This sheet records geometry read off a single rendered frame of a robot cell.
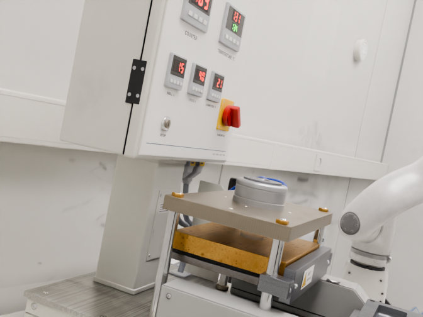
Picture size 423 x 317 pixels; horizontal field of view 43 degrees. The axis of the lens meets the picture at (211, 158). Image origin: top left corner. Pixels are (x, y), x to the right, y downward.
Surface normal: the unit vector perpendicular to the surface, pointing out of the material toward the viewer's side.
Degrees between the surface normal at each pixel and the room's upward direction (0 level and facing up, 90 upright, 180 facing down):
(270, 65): 90
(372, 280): 90
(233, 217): 90
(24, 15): 90
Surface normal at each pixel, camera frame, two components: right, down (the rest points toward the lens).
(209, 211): -0.40, -0.03
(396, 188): -0.13, -0.52
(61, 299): 0.19, -0.98
